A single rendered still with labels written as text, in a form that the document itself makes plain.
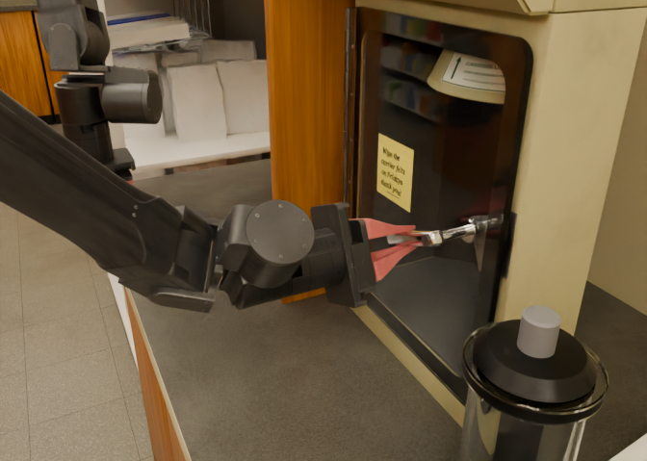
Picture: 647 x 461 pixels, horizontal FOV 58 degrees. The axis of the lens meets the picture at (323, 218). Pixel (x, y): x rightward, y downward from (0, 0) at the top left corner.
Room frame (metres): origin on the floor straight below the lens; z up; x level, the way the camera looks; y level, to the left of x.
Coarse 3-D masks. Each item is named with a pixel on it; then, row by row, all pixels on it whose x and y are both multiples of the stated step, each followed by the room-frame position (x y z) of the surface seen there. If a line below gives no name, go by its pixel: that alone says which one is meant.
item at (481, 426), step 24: (600, 360) 0.37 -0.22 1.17; (480, 384) 0.34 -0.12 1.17; (600, 384) 0.34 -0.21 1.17; (480, 408) 0.35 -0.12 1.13; (528, 408) 0.31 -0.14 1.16; (552, 408) 0.31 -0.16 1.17; (576, 408) 0.31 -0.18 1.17; (480, 432) 0.34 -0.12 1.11; (504, 432) 0.33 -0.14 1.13; (528, 432) 0.32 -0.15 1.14; (552, 432) 0.32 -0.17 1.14; (576, 432) 0.33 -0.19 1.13; (480, 456) 0.34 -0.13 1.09; (504, 456) 0.33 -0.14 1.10; (528, 456) 0.32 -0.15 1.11; (552, 456) 0.32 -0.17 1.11; (576, 456) 0.33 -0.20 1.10
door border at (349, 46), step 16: (352, 16) 0.75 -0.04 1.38; (352, 32) 0.75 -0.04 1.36; (352, 48) 0.75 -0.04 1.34; (352, 64) 0.75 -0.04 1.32; (352, 80) 0.75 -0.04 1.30; (352, 96) 0.75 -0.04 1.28; (528, 96) 0.49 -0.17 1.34; (352, 112) 0.75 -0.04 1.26; (352, 128) 0.75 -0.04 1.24; (352, 144) 0.74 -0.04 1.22; (352, 160) 0.74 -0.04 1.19; (352, 176) 0.74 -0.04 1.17; (496, 304) 0.49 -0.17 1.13
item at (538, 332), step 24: (528, 312) 0.37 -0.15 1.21; (552, 312) 0.37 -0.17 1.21; (480, 336) 0.39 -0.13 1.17; (504, 336) 0.38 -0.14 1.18; (528, 336) 0.36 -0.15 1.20; (552, 336) 0.35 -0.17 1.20; (480, 360) 0.36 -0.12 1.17; (504, 360) 0.35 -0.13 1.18; (528, 360) 0.35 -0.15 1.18; (552, 360) 0.35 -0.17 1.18; (576, 360) 0.35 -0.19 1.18; (504, 384) 0.33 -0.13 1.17; (528, 384) 0.33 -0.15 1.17; (552, 384) 0.33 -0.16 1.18; (576, 384) 0.33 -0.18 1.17
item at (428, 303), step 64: (384, 64) 0.68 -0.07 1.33; (448, 64) 0.58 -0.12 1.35; (512, 64) 0.50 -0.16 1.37; (384, 128) 0.68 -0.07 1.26; (448, 128) 0.57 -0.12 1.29; (512, 128) 0.49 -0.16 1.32; (448, 192) 0.56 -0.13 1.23; (512, 192) 0.49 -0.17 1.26; (448, 256) 0.55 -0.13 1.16; (384, 320) 0.66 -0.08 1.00; (448, 320) 0.54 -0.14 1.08; (448, 384) 0.53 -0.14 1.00
